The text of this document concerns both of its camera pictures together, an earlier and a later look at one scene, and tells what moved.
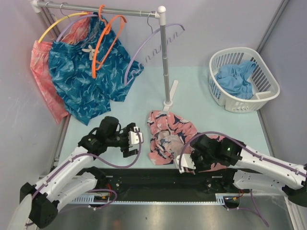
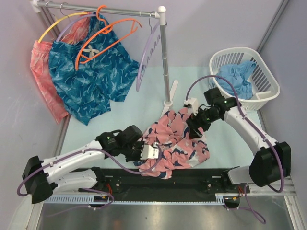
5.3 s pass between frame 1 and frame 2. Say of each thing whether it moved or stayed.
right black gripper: moved
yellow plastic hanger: stayed
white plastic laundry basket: stayed
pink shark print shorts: moved
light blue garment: stayed
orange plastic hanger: moved
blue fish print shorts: stayed
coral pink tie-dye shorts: stayed
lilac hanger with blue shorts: stayed
